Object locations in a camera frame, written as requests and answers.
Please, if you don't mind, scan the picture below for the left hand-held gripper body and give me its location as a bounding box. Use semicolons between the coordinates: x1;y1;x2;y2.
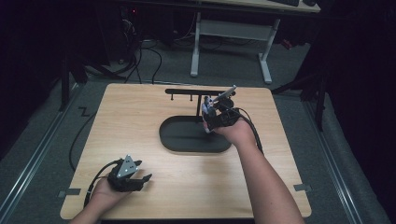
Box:
106;154;145;193

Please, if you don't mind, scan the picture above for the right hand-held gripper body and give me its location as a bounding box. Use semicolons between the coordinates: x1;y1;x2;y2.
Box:
205;84;243;132

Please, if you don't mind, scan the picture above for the black key rack with tray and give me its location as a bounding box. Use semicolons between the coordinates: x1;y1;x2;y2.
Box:
159;88;236;154

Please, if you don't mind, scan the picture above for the person's right hand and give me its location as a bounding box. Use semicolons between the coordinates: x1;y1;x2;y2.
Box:
203;117;258;149

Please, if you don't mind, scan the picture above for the person's left hand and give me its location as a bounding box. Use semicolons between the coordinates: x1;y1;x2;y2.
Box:
92;176;133;208

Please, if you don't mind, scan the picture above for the grey tape strip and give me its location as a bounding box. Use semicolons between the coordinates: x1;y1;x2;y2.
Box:
57;188;82;199
292;183;313;192

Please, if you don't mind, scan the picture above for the black metal stand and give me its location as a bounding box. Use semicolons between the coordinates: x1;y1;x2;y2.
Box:
58;52;90;113
270;69;330;133

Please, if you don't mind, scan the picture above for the black keyboard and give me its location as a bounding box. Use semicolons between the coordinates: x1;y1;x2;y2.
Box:
270;0;301;7

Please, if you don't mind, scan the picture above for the black computer tower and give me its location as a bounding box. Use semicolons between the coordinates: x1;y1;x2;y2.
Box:
120;5;143;41

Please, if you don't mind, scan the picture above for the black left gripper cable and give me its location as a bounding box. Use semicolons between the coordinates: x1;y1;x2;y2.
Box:
82;158;123;209

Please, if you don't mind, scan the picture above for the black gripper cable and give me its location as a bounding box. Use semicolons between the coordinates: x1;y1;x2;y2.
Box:
82;158;123;209
218;103;265;156

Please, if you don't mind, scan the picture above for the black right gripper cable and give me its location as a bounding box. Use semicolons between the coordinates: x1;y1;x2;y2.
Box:
218;103;265;156

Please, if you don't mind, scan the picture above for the black floor cable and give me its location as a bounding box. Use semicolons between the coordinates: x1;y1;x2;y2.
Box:
68;111;98;172

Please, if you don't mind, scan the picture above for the white frame wooden desk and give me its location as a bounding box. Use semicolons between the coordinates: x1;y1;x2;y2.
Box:
190;0;321;86

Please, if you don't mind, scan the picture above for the metal floor rail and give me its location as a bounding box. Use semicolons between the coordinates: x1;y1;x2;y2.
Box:
0;83;80;217
302;99;364;224

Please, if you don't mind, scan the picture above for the bundle of black floor cables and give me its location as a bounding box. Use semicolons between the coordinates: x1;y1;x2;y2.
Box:
108;18;163;86

